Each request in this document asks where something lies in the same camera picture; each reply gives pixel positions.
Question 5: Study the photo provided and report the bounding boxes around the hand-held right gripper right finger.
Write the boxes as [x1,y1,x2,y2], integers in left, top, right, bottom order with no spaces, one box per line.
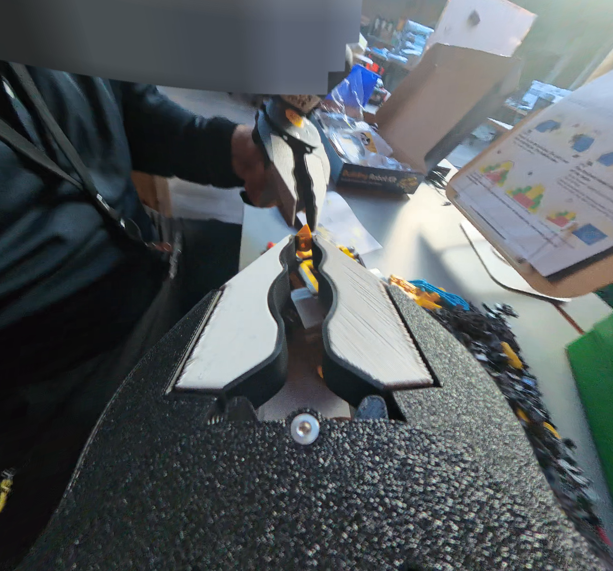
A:
[311,236,434,409]

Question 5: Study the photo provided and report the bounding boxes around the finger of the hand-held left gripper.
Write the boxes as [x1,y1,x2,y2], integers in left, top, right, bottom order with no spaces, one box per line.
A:
[266,133,301,225]
[302,146,332,235]

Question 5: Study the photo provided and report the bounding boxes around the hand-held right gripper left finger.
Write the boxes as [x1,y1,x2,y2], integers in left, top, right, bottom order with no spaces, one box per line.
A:
[175,233,298,406]

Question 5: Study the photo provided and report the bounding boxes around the toy instruction booklet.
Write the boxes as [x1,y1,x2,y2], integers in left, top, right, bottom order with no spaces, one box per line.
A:
[239,190,384,265]

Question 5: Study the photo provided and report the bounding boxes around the person's left forearm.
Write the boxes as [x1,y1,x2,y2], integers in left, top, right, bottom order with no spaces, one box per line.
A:
[112,82,246,189]

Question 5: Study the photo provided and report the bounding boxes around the person's left hand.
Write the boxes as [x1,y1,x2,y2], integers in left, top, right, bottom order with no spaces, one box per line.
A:
[232,123,283,209]

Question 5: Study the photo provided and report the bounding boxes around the blue cardboard toy box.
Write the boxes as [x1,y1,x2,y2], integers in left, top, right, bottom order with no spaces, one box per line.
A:
[311,102,424,194]

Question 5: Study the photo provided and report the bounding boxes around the yellow toy boom assembly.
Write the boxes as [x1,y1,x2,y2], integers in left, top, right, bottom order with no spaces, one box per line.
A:
[388,274,443,311]

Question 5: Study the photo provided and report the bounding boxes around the clear plastic parts bags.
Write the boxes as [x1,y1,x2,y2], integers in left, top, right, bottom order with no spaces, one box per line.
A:
[316,97,398,169]

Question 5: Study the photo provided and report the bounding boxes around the blue brick separator tool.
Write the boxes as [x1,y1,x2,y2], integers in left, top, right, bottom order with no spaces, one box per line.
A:
[409,279,470,311]

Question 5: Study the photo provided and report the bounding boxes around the pile of toy building pieces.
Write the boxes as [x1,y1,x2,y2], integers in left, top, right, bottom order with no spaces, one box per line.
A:
[421,300,613,552]

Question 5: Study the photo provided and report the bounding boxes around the white stand base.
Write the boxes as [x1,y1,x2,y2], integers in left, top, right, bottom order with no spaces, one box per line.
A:
[460,219,571,301]

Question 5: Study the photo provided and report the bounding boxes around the brown cardboard box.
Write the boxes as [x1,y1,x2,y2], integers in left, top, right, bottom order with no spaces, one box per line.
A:
[376,42,523,174]

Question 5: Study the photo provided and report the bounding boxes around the wooden display board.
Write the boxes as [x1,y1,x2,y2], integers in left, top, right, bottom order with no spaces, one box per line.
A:
[445,71,613,299]

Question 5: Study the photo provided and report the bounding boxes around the green plastic bin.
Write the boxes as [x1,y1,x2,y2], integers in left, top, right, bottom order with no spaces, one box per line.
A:
[565,312,613,485]

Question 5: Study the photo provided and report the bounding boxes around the printed instruction sheet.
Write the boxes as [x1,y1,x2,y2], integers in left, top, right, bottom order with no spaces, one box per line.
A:
[452,73,613,277]

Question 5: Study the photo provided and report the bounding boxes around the person's torso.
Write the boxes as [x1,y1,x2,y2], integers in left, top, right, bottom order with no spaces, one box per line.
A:
[0,61,245,571]

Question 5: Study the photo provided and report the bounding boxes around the metal lanyard clip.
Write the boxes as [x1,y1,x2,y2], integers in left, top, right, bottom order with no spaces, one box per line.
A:
[96,193,183,280]

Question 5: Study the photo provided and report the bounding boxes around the black lanyard strap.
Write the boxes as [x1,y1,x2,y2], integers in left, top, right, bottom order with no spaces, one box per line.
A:
[0,64,125,227]

